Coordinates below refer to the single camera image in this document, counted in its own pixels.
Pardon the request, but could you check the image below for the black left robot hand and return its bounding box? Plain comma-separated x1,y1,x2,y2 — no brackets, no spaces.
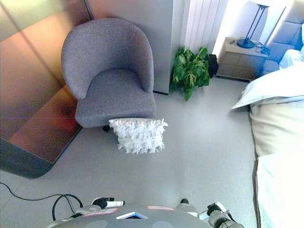
91,197,126,210

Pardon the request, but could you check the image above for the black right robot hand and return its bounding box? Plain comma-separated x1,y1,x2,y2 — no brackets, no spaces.
199,201,230,221

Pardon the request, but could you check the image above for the white shaggy pillow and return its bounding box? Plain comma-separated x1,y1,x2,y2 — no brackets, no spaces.
108,118,169,155

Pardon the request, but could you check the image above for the light blue bed pillow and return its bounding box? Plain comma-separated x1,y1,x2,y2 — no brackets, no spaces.
278,44,304,70

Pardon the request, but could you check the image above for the silver robot leg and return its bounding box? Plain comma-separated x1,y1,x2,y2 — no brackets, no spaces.
175,198,200,218

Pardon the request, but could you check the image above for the grey robot torso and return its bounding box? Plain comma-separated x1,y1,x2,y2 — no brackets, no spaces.
46,205,216,228

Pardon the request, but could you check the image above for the cream bed mattress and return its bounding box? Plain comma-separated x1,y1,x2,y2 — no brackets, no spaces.
248,95,304,228

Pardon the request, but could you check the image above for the grey fabric armchair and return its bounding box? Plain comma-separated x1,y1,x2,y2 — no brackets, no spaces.
61,18,158,133

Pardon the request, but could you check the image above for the wooden glossy cabinet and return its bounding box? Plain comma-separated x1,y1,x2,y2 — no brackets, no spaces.
0,0,94,180

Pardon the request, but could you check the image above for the white duvet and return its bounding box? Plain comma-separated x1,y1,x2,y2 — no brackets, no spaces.
231,63,304,110

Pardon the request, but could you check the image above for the green leafy houseplant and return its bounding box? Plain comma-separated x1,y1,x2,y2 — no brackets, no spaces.
170,46,211,102

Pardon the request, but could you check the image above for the black plant pot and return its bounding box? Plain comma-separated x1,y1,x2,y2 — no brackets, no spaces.
208,54,219,79

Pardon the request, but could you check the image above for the beige bedside table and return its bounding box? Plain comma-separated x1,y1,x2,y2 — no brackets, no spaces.
215,36,270,82

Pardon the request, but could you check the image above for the dark blue table lamp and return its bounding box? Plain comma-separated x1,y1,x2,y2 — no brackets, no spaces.
236,0,272,49

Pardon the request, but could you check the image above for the white pleated curtain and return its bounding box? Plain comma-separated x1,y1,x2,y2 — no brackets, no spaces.
183,0,222,56

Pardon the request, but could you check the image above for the padded grey headboard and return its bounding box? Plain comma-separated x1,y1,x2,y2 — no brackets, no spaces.
263,6,304,73

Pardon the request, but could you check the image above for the black floor cable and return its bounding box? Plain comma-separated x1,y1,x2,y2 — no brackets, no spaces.
0,182,84,222

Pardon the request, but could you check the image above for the dark tangled cable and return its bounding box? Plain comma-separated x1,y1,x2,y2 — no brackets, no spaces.
254,41,272,55

